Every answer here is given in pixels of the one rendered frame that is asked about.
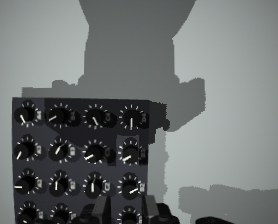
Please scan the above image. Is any black knob box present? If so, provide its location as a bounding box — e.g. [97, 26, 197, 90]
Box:
[12, 97, 150, 224]

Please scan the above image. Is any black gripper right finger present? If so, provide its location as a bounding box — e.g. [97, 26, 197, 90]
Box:
[142, 195, 234, 224]

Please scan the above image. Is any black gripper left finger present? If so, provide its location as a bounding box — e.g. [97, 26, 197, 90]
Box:
[24, 196, 112, 224]

